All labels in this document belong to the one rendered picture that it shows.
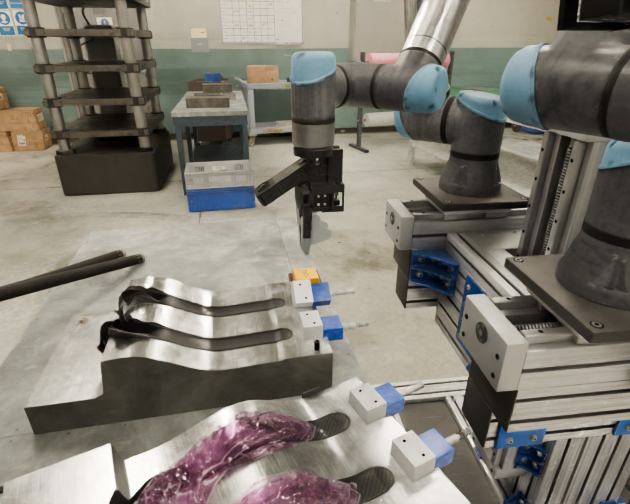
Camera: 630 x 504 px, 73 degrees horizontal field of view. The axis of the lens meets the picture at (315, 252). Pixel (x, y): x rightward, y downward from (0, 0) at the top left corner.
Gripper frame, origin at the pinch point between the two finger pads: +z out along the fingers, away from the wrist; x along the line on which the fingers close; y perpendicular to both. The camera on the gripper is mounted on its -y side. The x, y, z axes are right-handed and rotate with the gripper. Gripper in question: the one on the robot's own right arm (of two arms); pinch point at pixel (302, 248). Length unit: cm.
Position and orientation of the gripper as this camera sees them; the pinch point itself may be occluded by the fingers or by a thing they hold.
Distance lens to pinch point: 85.0
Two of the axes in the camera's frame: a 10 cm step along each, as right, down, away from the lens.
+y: 9.8, -0.9, 1.8
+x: -2.0, -4.3, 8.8
